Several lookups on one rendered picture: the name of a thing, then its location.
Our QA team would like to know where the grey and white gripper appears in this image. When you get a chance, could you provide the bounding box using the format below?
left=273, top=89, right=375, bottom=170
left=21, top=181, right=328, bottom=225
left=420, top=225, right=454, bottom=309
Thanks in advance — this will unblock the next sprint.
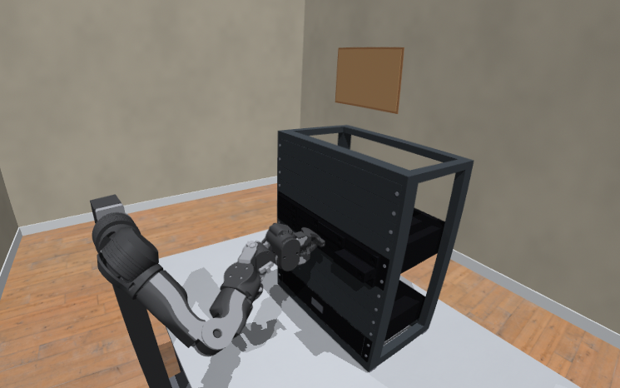
left=261, top=223, right=325, bottom=271

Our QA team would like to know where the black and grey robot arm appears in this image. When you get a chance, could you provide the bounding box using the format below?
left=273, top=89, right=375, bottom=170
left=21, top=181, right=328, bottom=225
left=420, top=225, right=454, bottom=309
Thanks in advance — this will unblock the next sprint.
left=92, top=203, right=275, bottom=356

